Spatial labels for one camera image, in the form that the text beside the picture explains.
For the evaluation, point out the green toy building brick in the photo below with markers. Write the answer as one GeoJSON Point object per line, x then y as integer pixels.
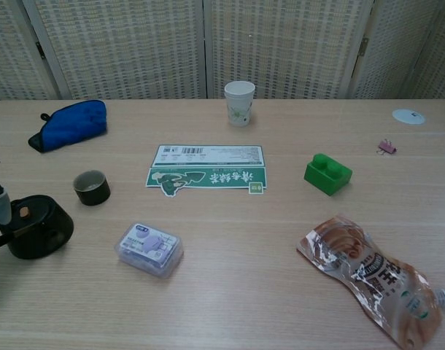
{"type": "Point", "coordinates": [326, 176]}

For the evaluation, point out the white round table grommet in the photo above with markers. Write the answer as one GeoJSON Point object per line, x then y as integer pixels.
{"type": "Point", "coordinates": [408, 116]}

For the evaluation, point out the small plastic wrapped packet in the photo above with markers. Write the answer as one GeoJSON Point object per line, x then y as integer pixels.
{"type": "Point", "coordinates": [149, 249]}

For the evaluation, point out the blue cloth pot holder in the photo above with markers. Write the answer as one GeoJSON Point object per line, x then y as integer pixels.
{"type": "Point", "coordinates": [73, 124]}

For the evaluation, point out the pink binder clip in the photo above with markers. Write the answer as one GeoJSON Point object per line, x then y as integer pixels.
{"type": "Point", "coordinates": [387, 146]}

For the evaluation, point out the woven folding screen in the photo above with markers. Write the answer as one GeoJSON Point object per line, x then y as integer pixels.
{"type": "Point", "coordinates": [135, 47]}

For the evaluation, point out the green tea packaging card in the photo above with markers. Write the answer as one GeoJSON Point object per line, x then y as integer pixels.
{"type": "Point", "coordinates": [222, 180]}

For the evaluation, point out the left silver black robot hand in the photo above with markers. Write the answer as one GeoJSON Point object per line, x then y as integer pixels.
{"type": "Point", "coordinates": [3, 208]}

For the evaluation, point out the black cast iron teapot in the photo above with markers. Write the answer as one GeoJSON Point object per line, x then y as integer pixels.
{"type": "Point", "coordinates": [40, 233]}

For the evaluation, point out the dark ceramic tea cup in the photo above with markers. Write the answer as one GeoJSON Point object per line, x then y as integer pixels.
{"type": "Point", "coordinates": [93, 189]}

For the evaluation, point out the orange spout drink pouch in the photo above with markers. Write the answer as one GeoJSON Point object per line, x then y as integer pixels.
{"type": "Point", "coordinates": [368, 277]}

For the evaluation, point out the white paper cup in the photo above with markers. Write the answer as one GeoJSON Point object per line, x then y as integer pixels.
{"type": "Point", "coordinates": [239, 105]}

